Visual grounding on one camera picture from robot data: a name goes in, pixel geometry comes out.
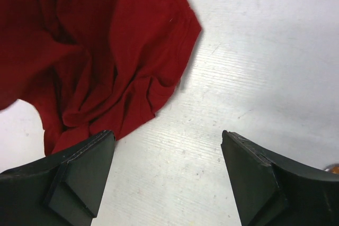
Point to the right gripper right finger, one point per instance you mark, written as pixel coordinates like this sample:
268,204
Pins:
271,189

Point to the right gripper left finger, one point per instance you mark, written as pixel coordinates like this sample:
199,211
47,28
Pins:
65,188

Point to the red cloth garment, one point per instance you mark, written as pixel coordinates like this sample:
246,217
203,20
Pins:
93,65

